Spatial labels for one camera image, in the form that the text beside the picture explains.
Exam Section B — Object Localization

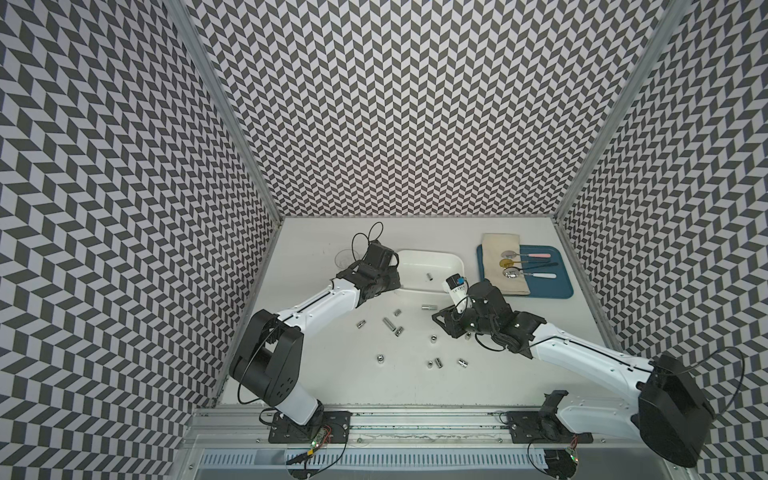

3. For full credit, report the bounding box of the white handled spoon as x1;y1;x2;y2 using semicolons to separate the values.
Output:
503;267;557;279

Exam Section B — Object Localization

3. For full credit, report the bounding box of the blue tray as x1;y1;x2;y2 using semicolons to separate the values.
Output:
491;245;574;299

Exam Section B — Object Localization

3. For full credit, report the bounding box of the beige cloth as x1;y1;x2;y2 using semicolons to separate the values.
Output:
481;233;530;296

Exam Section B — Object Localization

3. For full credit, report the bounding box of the white plastic storage box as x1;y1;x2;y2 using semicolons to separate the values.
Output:
397;250;465;294

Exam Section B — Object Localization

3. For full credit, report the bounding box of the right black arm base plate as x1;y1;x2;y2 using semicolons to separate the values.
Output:
500;390;594;444

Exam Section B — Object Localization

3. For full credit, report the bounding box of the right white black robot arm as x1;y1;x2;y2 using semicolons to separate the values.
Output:
432;274;715;468

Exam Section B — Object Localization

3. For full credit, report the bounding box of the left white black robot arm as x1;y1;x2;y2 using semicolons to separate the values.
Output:
229;240;401;426

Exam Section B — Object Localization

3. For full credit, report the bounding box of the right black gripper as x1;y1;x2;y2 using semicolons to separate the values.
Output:
430;303;496;339

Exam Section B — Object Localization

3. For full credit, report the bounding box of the aluminium front rail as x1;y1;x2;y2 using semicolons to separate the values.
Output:
180;405;649;452

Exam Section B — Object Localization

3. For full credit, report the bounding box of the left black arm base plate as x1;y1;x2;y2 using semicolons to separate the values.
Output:
268;411;352;445

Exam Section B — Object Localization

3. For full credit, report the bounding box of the gold black handled spoon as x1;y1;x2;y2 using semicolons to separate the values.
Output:
499;259;559;270

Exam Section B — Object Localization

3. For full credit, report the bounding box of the pink handled spoon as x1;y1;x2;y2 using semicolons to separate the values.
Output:
501;250;552;261

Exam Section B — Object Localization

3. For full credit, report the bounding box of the clear plastic cup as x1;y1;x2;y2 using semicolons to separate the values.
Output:
334;249;358;270

